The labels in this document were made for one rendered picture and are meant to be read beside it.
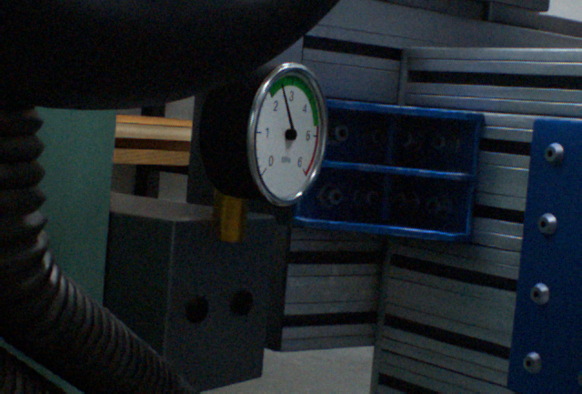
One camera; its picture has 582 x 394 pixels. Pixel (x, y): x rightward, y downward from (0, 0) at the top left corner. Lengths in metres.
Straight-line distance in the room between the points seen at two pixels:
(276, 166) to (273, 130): 0.02
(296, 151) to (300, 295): 0.31
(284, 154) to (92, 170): 0.08
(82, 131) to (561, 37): 0.57
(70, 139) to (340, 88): 0.36
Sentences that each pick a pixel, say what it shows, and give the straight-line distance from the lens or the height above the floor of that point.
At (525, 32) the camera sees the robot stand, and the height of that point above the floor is 0.75.
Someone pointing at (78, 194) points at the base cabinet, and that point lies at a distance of 0.50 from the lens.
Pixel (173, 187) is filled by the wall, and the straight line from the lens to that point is 4.15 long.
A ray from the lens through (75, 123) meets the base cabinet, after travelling 0.49.
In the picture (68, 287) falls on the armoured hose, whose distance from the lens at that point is 0.31.
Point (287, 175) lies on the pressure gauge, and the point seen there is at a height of 0.64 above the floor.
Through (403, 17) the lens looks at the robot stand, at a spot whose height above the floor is 0.75.
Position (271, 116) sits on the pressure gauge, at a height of 0.67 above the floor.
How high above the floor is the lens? 0.67
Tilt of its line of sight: 3 degrees down
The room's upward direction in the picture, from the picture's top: 5 degrees clockwise
